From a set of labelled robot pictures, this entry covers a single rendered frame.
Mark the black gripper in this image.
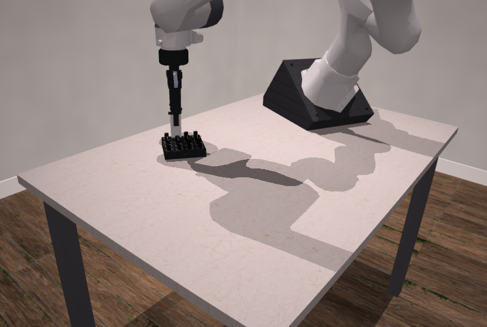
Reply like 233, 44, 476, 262
158, 49, 188, 138

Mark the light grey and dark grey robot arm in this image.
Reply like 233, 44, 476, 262
150, 0, 422, 113

